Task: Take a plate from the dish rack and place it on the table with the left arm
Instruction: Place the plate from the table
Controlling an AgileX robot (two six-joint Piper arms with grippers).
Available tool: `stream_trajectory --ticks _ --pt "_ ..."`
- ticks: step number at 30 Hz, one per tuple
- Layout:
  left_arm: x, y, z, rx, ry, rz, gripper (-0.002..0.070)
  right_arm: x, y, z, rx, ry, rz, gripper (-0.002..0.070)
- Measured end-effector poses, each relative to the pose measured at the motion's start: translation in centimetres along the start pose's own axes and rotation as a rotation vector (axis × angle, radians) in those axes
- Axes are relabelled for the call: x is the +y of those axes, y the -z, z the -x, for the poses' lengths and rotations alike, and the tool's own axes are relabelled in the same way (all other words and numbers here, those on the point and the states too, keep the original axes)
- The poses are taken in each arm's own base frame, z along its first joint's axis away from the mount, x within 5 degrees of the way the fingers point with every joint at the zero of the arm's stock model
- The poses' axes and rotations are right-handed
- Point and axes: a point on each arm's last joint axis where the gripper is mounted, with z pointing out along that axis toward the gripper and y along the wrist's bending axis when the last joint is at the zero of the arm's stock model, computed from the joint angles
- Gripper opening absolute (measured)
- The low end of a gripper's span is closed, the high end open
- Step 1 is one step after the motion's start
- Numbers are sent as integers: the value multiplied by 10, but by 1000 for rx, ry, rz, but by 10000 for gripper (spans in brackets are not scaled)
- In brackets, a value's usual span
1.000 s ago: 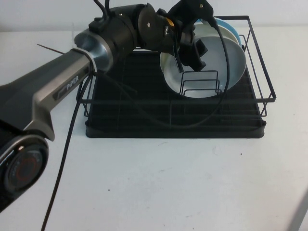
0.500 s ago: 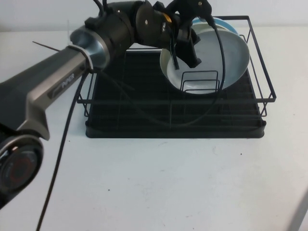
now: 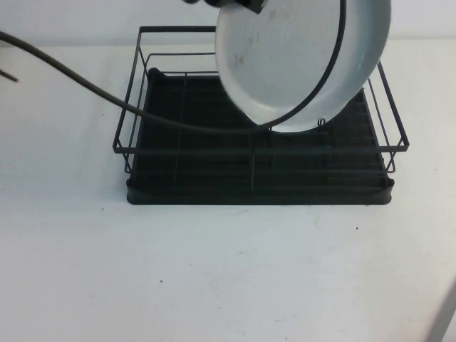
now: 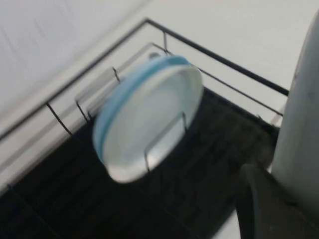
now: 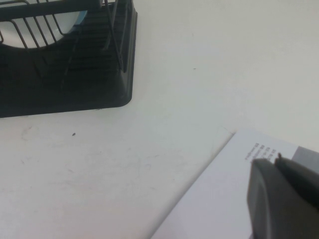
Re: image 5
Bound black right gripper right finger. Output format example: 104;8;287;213
274;153;319;205

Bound white printed paper sheet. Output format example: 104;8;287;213
149;127;319;239

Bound white plate with blue rim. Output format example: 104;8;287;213
0;10;88;50

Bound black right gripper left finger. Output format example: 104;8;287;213
246;158;319;239

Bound black wire dish rack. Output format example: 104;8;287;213
0;0;131;73

